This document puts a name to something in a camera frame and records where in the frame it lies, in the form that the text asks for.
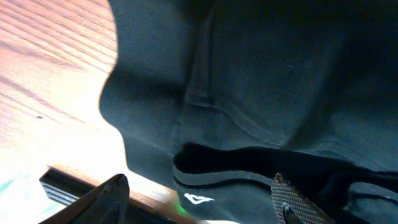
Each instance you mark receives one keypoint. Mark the black polo shirt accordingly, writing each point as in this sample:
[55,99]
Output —
[213,98]

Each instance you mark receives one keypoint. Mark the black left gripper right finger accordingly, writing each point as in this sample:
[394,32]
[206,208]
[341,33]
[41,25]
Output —
[293,207]

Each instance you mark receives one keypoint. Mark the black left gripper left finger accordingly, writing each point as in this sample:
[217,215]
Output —
[85,203]

